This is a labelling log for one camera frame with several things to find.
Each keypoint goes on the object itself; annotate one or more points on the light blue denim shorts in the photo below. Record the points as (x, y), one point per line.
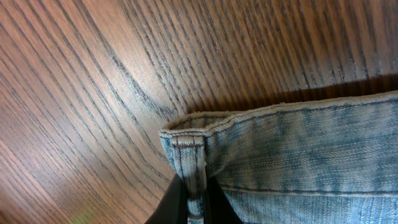
(328, 161)

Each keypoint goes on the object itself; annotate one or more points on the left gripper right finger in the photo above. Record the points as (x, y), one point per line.
(217, 208)

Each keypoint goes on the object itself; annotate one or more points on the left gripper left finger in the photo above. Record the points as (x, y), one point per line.
(172, 209)

